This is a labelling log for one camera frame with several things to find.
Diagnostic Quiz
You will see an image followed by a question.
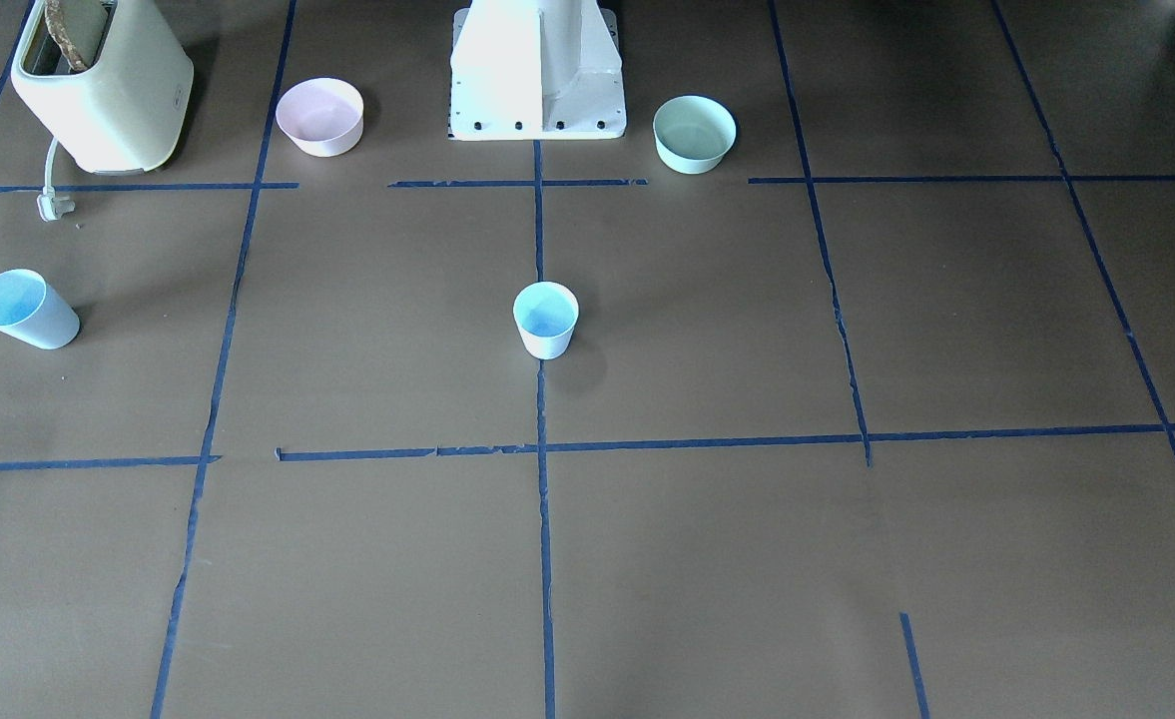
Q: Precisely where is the light blue cup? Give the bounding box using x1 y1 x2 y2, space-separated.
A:
511 281 580 360
0 269 81 351

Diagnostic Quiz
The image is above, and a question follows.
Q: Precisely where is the green bowl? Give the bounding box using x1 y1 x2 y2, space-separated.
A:
652 95 738 176

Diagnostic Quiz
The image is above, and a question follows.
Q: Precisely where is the pink bowl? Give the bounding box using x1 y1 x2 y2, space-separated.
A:
274 78 365 157

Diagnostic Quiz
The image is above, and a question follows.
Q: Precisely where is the cream toaster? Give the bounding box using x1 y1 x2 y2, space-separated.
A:
9 1 195 176

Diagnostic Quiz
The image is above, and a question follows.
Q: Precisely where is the white power plug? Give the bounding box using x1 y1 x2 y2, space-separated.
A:
38 191 76 223

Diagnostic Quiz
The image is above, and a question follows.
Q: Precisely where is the toast slice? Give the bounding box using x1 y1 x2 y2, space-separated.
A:
43 1 110 73

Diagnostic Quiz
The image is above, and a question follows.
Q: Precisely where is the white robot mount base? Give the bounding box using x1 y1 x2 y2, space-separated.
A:
449 1 627 142

